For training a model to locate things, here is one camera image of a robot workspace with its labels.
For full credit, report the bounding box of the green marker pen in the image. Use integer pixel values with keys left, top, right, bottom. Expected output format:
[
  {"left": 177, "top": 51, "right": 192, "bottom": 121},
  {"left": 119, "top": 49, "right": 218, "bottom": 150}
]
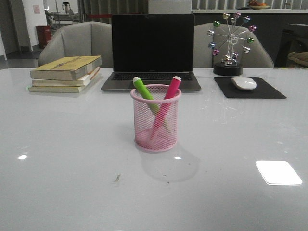
[{"left": 132, "top": 77, "right": 171, "bottom": 132}]

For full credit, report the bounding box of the pink marker pen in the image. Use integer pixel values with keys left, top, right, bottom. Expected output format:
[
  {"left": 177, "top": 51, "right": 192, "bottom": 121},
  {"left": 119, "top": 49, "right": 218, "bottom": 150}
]
[{"left": 150, "top": 76, "right": 181, "bottom": 140}]

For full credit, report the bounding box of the pink mesh pen holder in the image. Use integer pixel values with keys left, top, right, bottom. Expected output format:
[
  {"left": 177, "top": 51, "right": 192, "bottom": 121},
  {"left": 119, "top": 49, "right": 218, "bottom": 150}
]
[{"left": 130, "top": 84, "right": 181, "bottom": 152}]

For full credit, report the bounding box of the grey open laptop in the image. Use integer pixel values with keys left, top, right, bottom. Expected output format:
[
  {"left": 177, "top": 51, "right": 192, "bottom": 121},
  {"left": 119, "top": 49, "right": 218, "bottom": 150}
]
[{"left": 101, "top": 14, "right": 201, "bottom": 92}]

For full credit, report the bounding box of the middle cream book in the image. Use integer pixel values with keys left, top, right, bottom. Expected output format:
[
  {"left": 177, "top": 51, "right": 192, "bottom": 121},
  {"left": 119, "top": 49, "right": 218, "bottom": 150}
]
[{"left": 32, "top": 67, "right": 100, "bottom": 87}]

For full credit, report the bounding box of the right grey armchair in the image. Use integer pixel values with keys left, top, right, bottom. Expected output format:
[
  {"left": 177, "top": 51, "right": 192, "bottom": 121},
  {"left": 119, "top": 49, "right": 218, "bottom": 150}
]
[{"left": 193, "top": 23, "right": 274, "bottom": 68}]

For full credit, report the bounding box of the grey armchair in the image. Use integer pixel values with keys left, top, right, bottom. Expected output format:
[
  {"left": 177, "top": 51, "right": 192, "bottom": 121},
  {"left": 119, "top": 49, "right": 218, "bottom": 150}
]
[
  {"left": 193, "top": 23, "right": 274, "bottom": 68},
  {"left": 38, "top": 21, "right": 113, "bottom": 68}
]

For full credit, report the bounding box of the top yellow book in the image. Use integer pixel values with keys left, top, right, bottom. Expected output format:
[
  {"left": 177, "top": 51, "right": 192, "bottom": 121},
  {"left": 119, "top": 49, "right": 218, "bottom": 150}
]
[{"left": 30, "top": 55, "right": 102, "bottom": 80}]

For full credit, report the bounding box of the yellow book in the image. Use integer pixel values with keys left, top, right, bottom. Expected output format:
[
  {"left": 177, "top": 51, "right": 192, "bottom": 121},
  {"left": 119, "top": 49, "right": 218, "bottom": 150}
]
[
  {"left": 30, "top": 55, "right": 102, "bottom": 80},
  {"left": 28, "top": 79, "right": 94, "bottom": 93}
]

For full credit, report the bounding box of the white computer mouse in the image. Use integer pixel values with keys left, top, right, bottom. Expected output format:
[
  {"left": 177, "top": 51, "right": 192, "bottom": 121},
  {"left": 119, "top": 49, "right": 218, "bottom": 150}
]
[{"left": 231, "top": 76, "right": 257, "bottom": 90}]

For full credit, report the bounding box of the ferris wheel desk ornament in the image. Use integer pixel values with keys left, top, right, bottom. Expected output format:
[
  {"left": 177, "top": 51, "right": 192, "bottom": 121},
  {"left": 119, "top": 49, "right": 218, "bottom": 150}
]
[{"left": 207, "top": 11, "right": 257, "bottom": 77}]

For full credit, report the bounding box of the left grey armchair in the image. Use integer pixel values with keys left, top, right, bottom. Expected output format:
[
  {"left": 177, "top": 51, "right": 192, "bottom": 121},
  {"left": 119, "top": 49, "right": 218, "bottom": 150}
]
[{"left": 38, "top": 21, "right": 113, "bottom": 68}]

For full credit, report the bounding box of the white box behind laptop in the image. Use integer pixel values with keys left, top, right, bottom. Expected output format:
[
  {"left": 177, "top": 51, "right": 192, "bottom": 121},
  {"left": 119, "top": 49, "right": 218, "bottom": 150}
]
[{"left": 148, "top": 0, "right": 192, "bottom": 14}]

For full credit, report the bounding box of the black mouse pad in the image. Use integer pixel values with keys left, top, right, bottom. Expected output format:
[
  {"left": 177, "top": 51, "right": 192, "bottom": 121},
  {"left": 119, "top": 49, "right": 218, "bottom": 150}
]
[{"left": 214, "top": 77, "right": 286, "bottom": 99}]

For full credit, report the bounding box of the bottom yellow book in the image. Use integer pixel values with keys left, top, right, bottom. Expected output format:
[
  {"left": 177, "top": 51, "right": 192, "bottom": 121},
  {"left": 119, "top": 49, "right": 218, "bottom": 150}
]
[{"left": 28, "top": 79, "right": 94, "bottom": 93}]

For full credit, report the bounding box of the red bin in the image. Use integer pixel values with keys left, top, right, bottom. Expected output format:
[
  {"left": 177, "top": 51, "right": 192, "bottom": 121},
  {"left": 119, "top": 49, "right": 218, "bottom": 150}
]
[{"left": 36, "top": 25, "right": 51, "bottom": 49}]

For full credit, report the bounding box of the fruit bowl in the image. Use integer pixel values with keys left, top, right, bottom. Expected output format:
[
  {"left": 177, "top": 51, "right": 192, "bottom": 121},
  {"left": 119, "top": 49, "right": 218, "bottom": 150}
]
[{"left": 247, "top": 0, "right": 270, "bottom": 10}]

